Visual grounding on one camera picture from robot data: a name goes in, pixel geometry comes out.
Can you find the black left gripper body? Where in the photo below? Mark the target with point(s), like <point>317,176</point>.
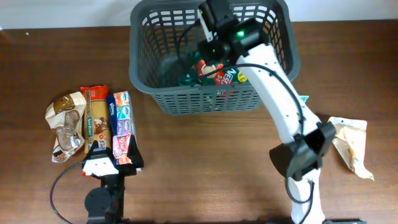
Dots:
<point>124,170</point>

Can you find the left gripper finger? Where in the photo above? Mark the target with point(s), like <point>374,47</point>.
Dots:
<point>134,154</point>
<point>95,146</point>

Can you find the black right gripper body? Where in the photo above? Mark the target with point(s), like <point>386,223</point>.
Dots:
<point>209,50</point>

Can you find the Kleenex tissue multipack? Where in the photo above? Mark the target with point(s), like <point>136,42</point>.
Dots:
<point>122,125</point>

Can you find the green Nescafe coffee bag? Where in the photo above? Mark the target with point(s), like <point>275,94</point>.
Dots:
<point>198,68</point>

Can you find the teal wet wipes pack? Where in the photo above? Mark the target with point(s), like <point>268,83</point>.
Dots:
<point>304,98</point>

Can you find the beige snack bag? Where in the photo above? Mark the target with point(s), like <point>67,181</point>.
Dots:
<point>350,142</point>

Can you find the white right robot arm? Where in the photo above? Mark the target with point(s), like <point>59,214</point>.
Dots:
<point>305,139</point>

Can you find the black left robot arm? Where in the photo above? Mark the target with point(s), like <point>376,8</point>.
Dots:
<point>105,204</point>

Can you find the orange spaghetti packet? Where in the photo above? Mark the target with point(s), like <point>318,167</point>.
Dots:
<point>96,125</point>

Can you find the brown white cookie bag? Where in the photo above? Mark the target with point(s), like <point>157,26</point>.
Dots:
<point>64,116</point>

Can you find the grey plastic basket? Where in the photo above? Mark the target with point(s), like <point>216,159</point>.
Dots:
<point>159,57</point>

